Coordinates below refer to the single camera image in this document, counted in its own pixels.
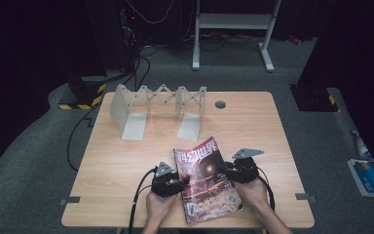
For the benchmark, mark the white and blue bottle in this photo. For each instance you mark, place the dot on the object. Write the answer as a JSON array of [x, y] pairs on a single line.
[[362, 146]]

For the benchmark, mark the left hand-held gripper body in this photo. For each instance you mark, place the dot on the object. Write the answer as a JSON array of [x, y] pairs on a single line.
[[162, 187]]

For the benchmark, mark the white metal stand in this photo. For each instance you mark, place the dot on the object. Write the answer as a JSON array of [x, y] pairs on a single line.
[[233, 21]]

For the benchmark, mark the red science fiction magazine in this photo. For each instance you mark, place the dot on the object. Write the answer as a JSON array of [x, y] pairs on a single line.
[[206, 182]]

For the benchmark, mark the grey tape strip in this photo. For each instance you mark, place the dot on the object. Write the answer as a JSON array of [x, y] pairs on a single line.
[[305, 197], [70, 200]]

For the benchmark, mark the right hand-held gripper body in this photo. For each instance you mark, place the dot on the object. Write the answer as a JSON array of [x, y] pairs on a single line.
[[245, 169]]

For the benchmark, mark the black base with yellow stripes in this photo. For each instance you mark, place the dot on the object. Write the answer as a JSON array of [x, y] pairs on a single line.
[[315, 99], [84, 94]]

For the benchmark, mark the person's right hand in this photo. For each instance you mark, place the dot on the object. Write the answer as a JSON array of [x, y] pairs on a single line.
[[253, 195]]

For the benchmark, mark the small red object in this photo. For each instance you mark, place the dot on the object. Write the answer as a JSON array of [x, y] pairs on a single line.
[[294, 39]]

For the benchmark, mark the white expandable bookend rack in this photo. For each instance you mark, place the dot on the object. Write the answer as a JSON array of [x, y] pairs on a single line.
[[133, 125]]

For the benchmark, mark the blue white package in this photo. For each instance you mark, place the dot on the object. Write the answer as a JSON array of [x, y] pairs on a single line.
[[370, 178]]

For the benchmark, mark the person's left hand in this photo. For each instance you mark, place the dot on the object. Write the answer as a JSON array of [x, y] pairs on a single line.
[[159, 208]]

